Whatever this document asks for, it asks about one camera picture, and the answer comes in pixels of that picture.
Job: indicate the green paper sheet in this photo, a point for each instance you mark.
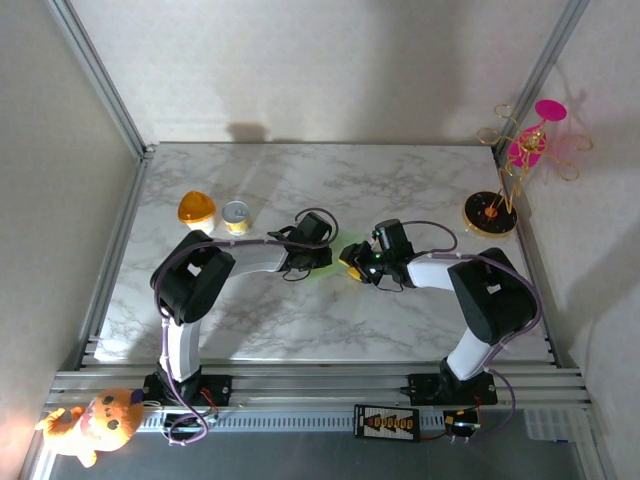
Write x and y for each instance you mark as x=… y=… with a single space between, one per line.
x=343 y=241

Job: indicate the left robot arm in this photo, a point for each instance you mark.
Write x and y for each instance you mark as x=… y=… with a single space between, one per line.
x=190 y=280

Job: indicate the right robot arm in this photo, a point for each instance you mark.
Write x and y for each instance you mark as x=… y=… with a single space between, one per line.
x=495 y=295

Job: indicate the yellow tin can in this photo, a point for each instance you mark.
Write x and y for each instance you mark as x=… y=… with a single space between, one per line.
x=235 y=215

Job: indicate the white cup with orange lid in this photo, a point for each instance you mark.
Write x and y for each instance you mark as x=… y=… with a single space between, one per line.
x=196 y=205

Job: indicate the black module with yellow connector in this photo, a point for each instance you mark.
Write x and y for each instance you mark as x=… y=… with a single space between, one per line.
x=456 y=421

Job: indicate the pink plastic glass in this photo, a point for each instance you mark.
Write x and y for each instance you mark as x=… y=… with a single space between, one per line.
x=550 y=110

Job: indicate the clear plastic compartment box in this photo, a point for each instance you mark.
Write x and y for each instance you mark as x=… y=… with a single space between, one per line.
x=550 y=425

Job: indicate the orange plush toy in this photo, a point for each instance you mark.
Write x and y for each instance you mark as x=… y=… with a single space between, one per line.
x=105 y=420

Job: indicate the aluminium frame cross rail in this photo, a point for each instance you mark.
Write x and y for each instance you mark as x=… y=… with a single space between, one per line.
x=320 y=387

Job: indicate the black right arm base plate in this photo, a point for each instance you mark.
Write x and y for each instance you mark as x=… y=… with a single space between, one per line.
x=422 y=390

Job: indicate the aluminium frame side rail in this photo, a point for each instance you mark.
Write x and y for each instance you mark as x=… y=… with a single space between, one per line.
x=529 y=250
x=124 y=225

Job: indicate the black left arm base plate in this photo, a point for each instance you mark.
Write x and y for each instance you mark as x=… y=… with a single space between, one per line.
x=217 y=387

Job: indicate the aluminium frame post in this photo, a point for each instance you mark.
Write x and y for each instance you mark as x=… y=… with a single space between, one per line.
x=550 y=50
x=100 y=75

